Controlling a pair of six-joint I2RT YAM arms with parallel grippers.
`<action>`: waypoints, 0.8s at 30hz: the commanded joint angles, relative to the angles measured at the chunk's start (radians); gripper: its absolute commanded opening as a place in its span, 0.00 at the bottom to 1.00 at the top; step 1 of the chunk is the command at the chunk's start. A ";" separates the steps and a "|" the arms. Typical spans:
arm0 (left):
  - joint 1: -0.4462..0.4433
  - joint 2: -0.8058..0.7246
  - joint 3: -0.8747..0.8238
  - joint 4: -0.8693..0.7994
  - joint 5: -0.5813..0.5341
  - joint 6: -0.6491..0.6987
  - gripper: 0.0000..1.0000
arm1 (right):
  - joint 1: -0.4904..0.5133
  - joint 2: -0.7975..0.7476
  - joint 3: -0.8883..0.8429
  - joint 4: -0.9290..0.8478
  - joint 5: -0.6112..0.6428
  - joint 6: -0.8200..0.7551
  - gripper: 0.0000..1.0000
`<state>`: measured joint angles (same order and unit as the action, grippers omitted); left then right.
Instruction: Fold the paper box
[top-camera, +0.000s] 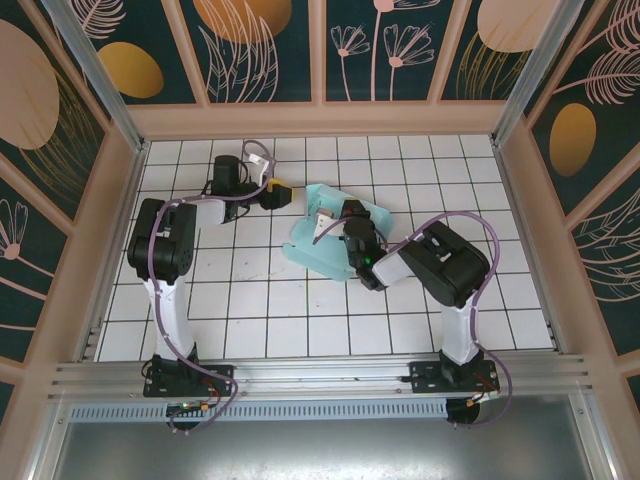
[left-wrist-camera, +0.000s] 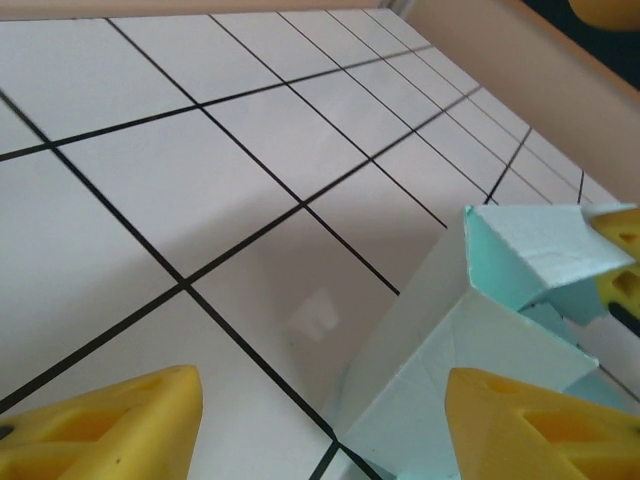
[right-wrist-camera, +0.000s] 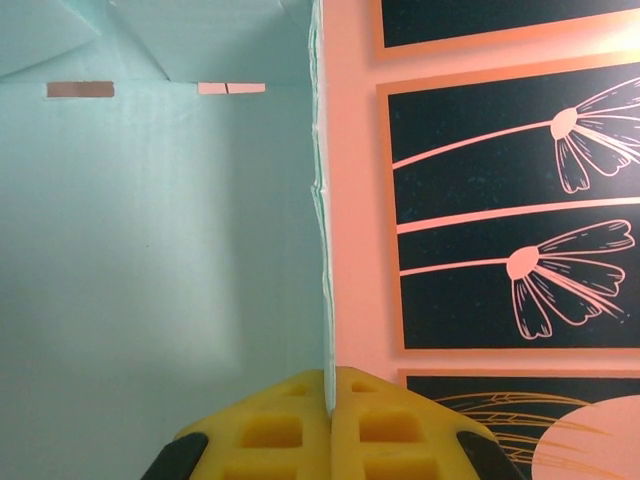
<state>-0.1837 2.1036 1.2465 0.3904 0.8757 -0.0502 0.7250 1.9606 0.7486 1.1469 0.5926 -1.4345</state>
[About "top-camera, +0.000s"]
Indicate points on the light blue cloth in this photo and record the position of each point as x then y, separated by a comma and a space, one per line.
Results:
325, 255

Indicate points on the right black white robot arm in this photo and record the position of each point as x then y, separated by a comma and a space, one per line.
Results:
450, 265

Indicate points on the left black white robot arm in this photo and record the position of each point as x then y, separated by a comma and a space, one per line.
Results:
160, 240

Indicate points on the grey metal sheet shelf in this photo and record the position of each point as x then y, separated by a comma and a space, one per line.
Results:
320, 450

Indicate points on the small green-lit circuit board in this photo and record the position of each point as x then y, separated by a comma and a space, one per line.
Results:
187, 407

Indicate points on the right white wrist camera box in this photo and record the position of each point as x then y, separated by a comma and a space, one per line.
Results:
324, 220

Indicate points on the long aluminium frame rail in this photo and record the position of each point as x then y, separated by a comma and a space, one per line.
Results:
320, 372

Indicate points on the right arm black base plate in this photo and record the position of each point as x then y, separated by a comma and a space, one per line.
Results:
425, 375

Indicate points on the aluminium corner post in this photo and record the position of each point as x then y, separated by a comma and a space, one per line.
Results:
525, 80
100, 75

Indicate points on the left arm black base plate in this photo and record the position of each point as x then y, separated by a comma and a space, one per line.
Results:
215, 377

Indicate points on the short aluminium side rail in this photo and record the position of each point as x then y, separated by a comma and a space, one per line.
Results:
91, 342
555, 340

